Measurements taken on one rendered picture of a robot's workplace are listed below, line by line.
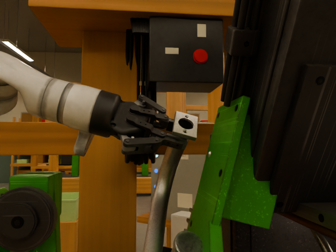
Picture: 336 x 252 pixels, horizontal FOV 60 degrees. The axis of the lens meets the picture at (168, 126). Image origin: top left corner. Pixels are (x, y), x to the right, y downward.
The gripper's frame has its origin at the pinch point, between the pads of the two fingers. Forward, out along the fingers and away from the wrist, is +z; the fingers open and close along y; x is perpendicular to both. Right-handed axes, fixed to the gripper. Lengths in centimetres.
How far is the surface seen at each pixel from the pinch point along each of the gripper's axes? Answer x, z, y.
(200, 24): -8.5, 0.3, 28.7
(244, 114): -12.2, 6.2, -6.5
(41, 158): 762, -295, 564
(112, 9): -7.2, -19.0, 25.3
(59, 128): 27.1, -27.9, 19.5
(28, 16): 345, -367, 675
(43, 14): -1.6, -33.9, 24.7
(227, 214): -2.3, 7.7, -15.0
